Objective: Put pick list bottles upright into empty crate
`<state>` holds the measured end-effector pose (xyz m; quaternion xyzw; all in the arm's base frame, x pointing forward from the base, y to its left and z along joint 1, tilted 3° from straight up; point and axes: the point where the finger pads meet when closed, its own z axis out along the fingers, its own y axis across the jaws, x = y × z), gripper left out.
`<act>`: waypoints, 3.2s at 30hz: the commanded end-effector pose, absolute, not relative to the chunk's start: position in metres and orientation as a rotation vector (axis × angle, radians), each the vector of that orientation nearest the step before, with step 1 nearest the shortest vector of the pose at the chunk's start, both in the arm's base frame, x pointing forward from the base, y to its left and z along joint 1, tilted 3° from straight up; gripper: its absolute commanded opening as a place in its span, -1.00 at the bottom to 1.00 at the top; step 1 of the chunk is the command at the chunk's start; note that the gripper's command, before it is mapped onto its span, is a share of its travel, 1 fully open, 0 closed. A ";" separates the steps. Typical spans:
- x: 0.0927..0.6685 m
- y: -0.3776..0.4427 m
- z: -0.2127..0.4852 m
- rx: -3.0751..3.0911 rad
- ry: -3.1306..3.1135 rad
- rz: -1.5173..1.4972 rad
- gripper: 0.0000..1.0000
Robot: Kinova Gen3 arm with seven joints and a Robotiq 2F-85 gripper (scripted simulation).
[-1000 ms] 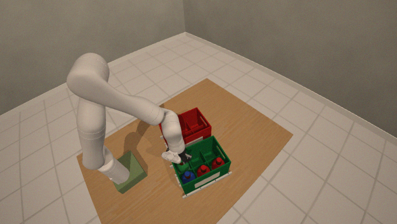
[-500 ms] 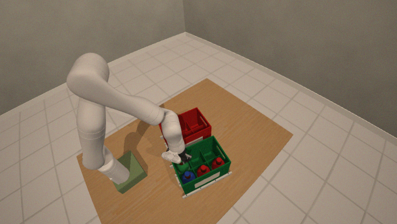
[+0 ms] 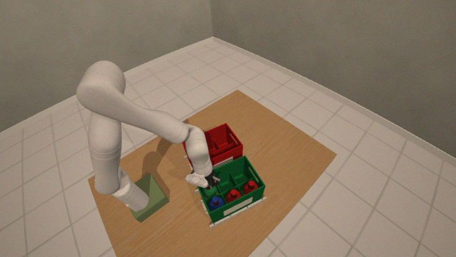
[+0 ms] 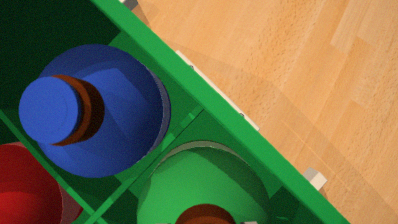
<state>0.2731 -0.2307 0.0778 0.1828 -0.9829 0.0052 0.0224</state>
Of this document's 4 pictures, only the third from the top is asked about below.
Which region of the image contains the red crate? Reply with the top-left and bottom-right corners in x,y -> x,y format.
204,123 -> 243,169

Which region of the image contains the green crate with dividers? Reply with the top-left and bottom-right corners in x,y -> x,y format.
197,155 -> 265,222

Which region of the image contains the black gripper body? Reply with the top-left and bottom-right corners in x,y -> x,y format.
205,170 -> 215,181

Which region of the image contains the blue bottle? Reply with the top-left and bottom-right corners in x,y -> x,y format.
209,196 -> 225,211

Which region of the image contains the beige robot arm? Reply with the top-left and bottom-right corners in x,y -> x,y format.
76,61 -> 213,212

